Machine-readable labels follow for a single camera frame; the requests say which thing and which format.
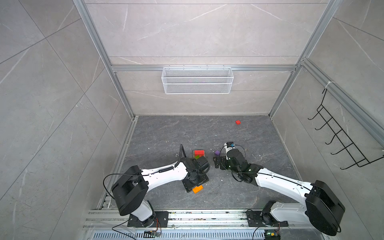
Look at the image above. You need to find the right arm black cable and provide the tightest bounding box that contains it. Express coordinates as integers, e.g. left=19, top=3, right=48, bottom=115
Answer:
left=218, top=143, right=248, bottom=183

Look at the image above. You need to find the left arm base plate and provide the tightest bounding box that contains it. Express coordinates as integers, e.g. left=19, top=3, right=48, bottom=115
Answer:
left=127, top=211, right=169, bottom=228

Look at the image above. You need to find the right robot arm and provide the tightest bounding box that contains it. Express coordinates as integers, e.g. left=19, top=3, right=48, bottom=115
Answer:
left=213, top=156, right=345, bottom=236

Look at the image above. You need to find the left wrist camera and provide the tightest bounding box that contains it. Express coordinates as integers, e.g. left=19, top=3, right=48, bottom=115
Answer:
left=193, top=156, right=210, bottom=176

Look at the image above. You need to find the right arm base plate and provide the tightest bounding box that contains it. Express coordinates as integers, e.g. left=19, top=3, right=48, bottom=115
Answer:
left=245, top=210, right=289, bottom=227

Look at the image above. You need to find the black wire hook rack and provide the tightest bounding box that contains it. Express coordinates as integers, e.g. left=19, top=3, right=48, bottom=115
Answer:
left=308, top=89, right=384, bottom=171

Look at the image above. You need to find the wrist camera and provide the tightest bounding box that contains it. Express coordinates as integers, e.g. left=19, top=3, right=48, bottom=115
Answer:
left=224, top=142, right=236, bottom=160
left=193, top=156, right=210, bottom=176

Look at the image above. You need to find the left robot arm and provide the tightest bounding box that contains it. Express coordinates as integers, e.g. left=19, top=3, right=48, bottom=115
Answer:
left=112, top=157, right=210, bottom=222

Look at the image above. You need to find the aluminium mounting rail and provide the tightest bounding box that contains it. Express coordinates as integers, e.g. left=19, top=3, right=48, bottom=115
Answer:
left=83, top=204, right=314, bottom=230

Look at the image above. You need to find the white wire mesh basket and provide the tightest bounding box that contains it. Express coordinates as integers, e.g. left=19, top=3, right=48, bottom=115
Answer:
left=162, top=67, right=234, bottom=95

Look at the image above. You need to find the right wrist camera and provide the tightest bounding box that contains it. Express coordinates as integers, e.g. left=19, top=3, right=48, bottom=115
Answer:
left=224, top=142, right=236, bottom=160

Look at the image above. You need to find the orange-yellow rectangular block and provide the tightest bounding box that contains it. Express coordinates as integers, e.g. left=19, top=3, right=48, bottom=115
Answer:
left=192, top=185, right=204, bottom=194

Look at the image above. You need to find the red arch block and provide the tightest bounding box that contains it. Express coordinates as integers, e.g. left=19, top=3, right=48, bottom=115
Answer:
left=194, top=150, right=205, bottom=157

